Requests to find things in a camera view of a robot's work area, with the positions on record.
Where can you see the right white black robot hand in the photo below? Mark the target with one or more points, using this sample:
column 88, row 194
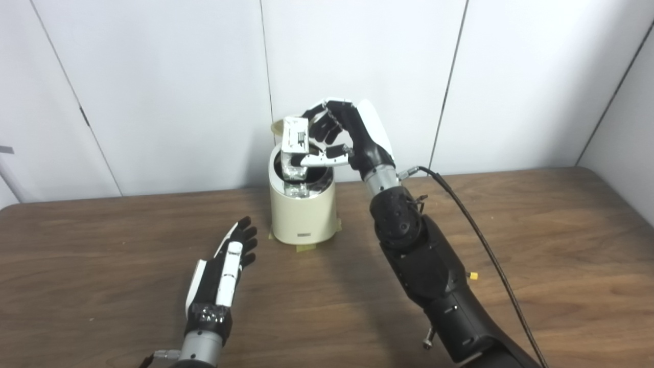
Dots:
column 365, row 138

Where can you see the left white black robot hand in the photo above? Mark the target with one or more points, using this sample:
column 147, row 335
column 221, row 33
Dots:
column 214, row 291

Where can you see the white green milk carton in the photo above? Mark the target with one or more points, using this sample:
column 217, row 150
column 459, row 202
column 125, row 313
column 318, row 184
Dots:
column 295, row 138

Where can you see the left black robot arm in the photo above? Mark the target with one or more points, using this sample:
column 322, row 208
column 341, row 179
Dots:
column 202, row 350

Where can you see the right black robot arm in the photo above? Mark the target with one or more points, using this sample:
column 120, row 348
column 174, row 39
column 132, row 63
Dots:
column 434, row 271

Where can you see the cream-colored bin body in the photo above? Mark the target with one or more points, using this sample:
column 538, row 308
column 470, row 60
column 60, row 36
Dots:
column 301, row 214

